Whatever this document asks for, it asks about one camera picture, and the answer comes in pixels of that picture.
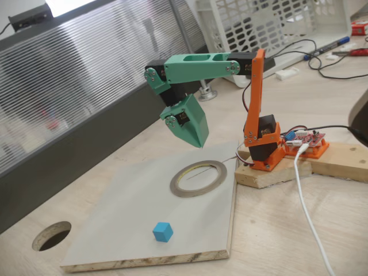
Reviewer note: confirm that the white plastic basket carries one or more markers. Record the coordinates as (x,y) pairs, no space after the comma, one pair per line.
(330,23)

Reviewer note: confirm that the blue cube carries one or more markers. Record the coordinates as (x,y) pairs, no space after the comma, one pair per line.
(162,233)

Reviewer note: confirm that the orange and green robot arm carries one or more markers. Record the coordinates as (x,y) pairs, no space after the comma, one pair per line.
(195,70)

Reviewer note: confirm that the dark rounded object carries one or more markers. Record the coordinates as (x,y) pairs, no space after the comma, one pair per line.
(360,115)

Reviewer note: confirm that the metal partition foot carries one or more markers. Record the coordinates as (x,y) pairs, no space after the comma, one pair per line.
(207,95)

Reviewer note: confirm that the short wooden block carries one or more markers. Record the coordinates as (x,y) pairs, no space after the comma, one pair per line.
(267,178)

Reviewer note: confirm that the black box device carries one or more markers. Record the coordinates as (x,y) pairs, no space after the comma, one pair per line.
(28,17)

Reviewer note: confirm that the ribbed glass desk partition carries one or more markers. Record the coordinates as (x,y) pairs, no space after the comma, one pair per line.
(72,86)

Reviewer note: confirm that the white plywood board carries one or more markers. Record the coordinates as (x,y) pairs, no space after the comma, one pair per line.
(129,207)

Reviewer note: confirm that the blue capped marker pen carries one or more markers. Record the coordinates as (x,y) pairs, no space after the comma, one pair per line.
(330,47)

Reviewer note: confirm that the white plastic printed part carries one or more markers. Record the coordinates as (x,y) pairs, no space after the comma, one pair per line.
(287,73)

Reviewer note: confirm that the red small box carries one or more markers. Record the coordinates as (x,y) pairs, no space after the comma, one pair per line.
(359,28)

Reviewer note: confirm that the black power strip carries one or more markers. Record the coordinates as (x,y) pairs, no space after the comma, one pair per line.
(269,63)

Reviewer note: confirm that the red controller circuit board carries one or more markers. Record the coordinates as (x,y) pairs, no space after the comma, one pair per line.
(307,138)

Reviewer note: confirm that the orange controller board holder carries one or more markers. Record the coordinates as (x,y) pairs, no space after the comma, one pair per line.
(316,151)

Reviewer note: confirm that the green gripper black servo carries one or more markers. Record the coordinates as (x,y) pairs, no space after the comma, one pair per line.
(193,118)

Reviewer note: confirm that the long wooden plank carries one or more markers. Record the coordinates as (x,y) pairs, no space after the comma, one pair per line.
(339,161)

